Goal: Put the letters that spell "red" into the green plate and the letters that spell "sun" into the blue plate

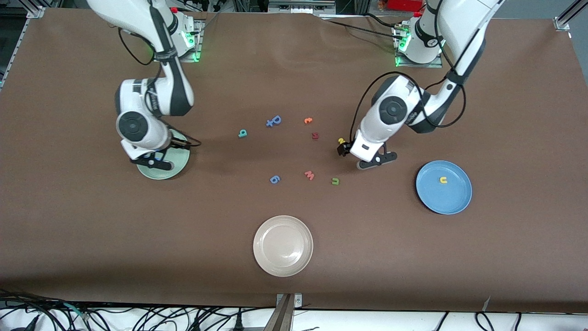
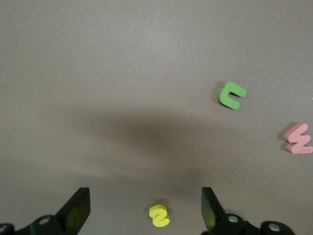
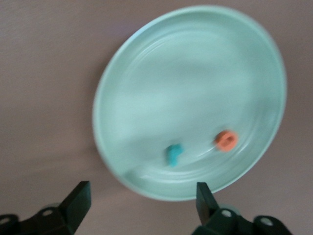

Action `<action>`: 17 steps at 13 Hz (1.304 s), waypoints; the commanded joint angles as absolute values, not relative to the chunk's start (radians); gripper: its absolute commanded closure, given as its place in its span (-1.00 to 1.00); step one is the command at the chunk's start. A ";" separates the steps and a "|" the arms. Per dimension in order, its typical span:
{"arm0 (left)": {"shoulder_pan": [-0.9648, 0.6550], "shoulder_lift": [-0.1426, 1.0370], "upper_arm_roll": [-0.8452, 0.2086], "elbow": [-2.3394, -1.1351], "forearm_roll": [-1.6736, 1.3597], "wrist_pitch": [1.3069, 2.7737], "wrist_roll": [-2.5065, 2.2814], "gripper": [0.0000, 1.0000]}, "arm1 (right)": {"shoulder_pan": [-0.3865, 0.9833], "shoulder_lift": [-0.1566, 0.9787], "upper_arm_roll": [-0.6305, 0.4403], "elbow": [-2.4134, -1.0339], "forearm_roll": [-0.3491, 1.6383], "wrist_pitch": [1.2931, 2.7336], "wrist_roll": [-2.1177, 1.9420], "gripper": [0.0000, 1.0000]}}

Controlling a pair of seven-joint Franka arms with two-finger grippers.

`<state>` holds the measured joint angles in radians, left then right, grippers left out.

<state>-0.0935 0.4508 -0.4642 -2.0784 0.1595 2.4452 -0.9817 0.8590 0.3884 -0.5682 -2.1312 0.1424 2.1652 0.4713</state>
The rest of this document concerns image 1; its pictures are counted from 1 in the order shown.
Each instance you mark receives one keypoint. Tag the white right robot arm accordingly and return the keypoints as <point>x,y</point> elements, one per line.
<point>138,126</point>

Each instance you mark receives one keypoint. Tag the aluminium profile beam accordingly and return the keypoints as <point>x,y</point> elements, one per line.
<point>282,315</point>

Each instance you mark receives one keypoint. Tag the blue foam number 6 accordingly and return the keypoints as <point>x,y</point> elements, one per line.
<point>274,179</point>

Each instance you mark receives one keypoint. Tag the beige plate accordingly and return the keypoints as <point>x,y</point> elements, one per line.
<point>283,246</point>

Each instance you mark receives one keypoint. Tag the blue foam letter P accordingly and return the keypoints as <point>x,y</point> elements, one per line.
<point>276,119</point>

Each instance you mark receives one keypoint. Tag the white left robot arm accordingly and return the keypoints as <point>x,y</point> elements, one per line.
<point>392,110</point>

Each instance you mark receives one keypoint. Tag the blue plate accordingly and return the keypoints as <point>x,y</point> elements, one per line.
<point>443,193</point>

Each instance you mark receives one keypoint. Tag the white paper tag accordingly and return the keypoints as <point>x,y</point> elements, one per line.
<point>486,303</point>

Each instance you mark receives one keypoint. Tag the red box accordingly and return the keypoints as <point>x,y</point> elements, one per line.
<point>404,4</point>

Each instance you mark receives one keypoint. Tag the pink foam letter w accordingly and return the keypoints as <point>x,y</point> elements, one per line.
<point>309,175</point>

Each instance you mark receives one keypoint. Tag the pale green plate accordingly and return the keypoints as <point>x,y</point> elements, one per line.
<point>181,161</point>

